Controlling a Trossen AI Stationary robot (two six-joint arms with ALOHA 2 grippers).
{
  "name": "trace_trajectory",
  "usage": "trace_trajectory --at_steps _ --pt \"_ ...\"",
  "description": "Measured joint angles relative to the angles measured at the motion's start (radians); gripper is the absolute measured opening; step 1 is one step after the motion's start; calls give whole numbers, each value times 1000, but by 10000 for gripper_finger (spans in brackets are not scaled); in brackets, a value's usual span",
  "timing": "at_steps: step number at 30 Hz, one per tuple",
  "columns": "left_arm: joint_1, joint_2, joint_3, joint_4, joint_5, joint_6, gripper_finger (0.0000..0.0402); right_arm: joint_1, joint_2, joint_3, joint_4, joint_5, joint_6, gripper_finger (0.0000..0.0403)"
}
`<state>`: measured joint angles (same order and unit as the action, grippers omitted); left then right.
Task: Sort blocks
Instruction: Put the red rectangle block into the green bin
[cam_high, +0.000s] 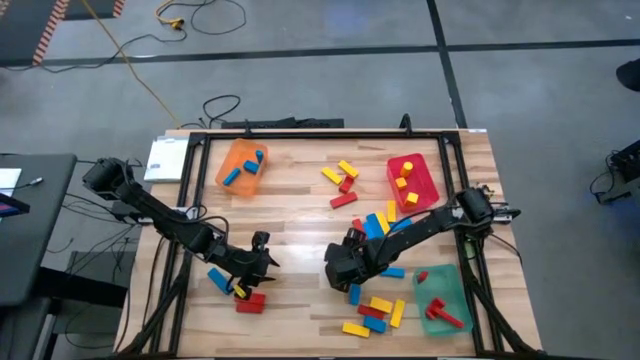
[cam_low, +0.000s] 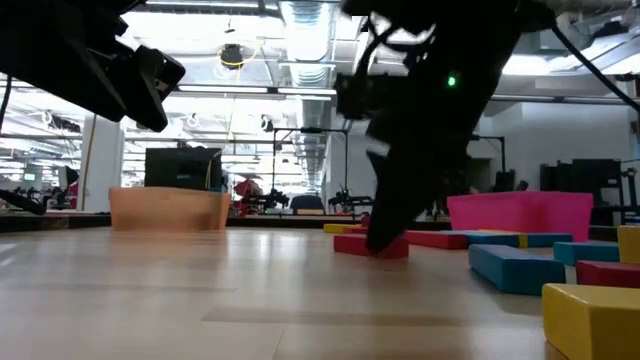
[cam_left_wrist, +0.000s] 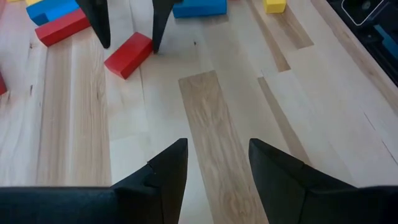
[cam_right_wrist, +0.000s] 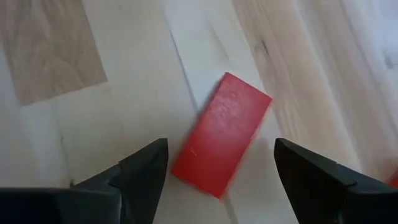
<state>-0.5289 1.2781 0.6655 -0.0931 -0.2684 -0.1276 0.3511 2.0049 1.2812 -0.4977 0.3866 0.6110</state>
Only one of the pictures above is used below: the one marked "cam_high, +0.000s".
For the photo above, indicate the green plastic bin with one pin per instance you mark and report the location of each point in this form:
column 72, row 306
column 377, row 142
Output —
column 447, row 290

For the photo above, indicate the large striped black floor mat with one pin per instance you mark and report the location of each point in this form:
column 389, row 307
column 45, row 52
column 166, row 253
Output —
column 25, row 30

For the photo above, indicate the small yellow wooden cube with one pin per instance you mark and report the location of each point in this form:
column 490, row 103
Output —
column 400, row 183

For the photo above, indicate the dark tablet screen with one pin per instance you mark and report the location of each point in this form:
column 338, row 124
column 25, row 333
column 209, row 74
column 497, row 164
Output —
column 10, row 206

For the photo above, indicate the black camera clamp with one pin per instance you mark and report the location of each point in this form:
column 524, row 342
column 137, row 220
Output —
column 406, row 124

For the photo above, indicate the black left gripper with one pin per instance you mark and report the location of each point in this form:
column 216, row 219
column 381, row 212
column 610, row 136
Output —
column 240, row 265

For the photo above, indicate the white paper sheet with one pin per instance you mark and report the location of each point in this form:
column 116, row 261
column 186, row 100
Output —
column 9, row 180

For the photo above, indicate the red wooden arch block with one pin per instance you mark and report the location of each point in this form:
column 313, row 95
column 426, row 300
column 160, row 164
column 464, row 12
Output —
column 435, row 305

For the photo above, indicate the black metal table frame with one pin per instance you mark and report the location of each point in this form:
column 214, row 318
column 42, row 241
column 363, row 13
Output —
column 350, row 135

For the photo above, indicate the blue wooden block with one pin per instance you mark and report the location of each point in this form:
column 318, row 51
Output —
column 375, row 225
column 392, row 272
column 402, row 223
column 220, row 280
column 231, row 176
column 375, row 324
column 368, row 231
column 354, row 294
column 259, row 156
column 251, row 166

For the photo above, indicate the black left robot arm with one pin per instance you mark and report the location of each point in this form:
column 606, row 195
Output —
column 150, row 210

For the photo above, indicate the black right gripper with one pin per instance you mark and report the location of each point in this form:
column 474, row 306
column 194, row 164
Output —
column 360, row 262

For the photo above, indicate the yellow wooden block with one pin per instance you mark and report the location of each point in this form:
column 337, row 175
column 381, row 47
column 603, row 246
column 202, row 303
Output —
column 411, row 198
column 240, row 291
column 382, row 222
column 406, row 169
column 381, row 304
column 391, row 211
column 331, row 175
column 397, row 313
column 355, row 329
column 348, row 169

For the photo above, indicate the black desk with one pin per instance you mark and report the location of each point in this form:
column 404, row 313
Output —
column 35, row 225

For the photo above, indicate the person's shoe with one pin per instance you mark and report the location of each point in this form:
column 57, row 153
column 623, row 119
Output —
column 630, row 75

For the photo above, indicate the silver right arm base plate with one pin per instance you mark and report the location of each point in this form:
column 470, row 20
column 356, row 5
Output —
column 502, row 216

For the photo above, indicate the black power strip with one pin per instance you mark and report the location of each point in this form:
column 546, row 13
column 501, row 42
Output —
column 282, row 123

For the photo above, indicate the small striped black floor mat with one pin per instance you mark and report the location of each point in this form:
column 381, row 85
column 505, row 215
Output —
column 95, row 7

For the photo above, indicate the orange plastic bin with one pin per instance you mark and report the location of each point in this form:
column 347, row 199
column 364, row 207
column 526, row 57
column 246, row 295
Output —
column 240, row 187

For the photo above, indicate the red plastic bin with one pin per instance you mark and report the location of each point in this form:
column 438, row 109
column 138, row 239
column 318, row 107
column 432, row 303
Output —
column 426, row 180

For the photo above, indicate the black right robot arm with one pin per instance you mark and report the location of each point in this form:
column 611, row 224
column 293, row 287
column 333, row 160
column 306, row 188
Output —
column 435, row 222

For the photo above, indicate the white paper booklet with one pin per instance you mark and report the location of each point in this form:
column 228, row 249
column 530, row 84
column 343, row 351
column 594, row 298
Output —
column 166, row 159

